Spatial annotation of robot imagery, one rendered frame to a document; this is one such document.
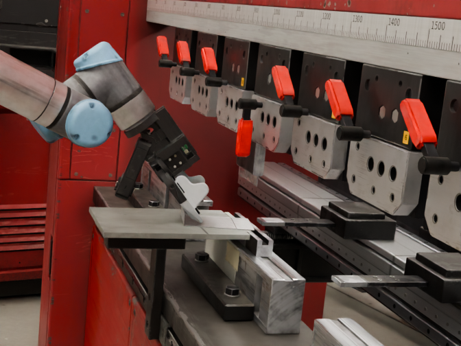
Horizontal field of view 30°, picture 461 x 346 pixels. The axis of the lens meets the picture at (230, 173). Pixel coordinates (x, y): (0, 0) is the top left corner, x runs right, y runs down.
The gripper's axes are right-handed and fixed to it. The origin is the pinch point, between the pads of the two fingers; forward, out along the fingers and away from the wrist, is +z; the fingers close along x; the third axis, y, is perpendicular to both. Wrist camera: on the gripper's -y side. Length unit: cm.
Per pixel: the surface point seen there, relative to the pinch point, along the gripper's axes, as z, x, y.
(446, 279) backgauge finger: 22.1, -35.0, 27.9
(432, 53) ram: -16, -64, 36
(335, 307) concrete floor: 142, 243, 12
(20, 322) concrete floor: 46, 203, -102
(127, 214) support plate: -6.8, 1.8, -10.0
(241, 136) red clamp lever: -10.1, -15.5, 15.2
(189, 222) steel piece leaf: 0.2, -2.2, -1.2
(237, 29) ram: -23.0, 4.2, 26.3
